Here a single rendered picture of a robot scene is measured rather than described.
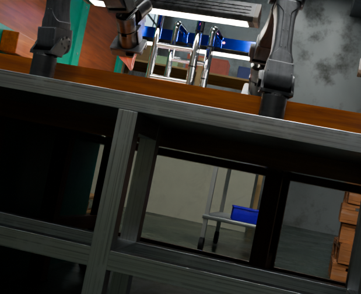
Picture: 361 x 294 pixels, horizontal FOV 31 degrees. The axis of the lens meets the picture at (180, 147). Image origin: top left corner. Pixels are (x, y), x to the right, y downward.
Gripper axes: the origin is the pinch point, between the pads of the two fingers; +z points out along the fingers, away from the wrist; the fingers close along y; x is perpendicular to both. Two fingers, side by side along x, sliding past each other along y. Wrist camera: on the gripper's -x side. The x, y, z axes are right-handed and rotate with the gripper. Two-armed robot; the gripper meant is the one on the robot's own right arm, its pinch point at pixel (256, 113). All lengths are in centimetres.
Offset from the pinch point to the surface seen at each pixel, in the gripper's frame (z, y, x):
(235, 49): 18, 20, -56
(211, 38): 8, 28, -48
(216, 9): -23.9, 18.8, -20.1
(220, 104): -23.5, 6.1, 24.9
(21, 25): -16, 84, -6
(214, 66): 393, 147, -515
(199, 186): 419, 115, -324
